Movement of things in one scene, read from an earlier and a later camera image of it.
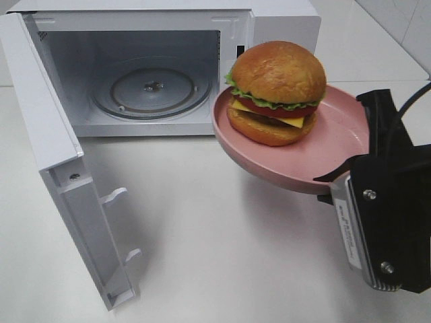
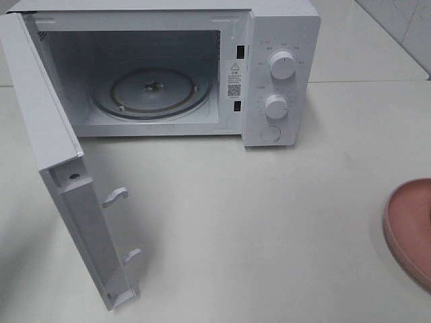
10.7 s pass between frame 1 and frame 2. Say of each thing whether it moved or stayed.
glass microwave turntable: stayed
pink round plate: moved
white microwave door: stayed
